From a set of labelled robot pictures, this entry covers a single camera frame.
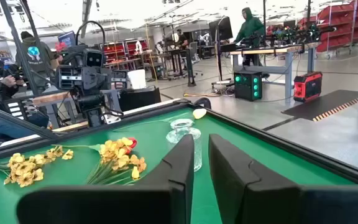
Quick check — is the black stand post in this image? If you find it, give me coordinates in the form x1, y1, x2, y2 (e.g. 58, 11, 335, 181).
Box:
185, 48, 197, 87

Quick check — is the yellow small-blossom flower bunch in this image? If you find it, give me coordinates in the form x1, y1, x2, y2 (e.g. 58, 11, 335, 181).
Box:
51, 136, 148, 187
0, 146, 75, 188

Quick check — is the black yellow-striped floor mat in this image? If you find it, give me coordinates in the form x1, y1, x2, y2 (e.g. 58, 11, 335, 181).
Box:
281, 89, 358, 123

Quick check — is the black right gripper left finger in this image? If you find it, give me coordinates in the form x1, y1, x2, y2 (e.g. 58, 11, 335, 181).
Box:
16, 133, 195, 224

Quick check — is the green felt mat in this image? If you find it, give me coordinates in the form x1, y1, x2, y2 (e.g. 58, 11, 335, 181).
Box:
0, 105, 358, 224

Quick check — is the clear glass vase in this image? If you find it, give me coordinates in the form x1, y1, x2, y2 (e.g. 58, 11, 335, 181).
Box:
165, 118, 203, 172

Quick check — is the blue-screen monitor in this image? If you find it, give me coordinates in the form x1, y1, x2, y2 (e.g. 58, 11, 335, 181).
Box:
57, 30, 76, 47

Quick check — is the wooden workbench with grey legs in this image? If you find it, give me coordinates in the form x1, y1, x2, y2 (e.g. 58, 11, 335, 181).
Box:
31, 88, 122, 130

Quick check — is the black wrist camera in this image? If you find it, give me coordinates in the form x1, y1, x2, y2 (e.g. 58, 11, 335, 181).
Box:
84, 49, 104, 68

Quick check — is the black table rim frame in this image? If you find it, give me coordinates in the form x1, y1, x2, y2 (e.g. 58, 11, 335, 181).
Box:
0, 98, 358, 186

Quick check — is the red bin shelf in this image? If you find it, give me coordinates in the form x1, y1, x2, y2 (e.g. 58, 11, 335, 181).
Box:
99, 39, 151, 71

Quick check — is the black looped cable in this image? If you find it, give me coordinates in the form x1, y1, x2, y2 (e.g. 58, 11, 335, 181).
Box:
75, 20, 106, 52

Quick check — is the white box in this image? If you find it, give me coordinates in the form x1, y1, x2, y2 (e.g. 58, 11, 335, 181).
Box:
126, 68, 147, 90

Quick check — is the wooden workbench with blue legs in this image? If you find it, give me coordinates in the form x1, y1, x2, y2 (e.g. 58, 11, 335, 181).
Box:
229, 42, 321, 105

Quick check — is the black monitor on stand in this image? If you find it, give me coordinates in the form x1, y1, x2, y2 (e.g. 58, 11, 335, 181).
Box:
208, 16, 234, 86

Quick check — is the yellow tulip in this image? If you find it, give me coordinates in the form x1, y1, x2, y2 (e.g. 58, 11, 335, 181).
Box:
112, 108, 208, 133

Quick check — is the red tulip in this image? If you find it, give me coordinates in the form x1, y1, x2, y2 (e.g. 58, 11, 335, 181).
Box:
126, 137, 139, 155

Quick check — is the black case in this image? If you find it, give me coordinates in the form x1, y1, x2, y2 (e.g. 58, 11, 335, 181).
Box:
118, 85, 162, 112

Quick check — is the computer tower with green lights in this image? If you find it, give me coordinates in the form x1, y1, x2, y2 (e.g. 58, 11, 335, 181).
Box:
233, 70, 263, 102

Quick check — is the wooden table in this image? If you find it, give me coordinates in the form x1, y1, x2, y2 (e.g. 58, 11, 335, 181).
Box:
0, 98, 181, 147

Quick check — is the red shelving rack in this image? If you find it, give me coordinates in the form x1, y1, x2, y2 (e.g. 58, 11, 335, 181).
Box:
296, 0, 358, 60

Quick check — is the black frame pole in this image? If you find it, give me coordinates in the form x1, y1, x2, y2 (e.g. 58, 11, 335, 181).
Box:
0, 0, 40, 96

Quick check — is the black labelled control box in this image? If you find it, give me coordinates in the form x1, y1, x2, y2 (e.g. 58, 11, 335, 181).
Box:
3, 98, 50, 128

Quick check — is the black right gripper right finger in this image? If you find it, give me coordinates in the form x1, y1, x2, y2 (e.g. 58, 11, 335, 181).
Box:
208, 133, 358, 224

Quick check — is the red black power station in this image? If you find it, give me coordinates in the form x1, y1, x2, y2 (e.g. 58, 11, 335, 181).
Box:
293, 71, 323, 103

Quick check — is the black frame strut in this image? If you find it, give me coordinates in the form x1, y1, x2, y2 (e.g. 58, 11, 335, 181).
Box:
0, 101, 58, 141

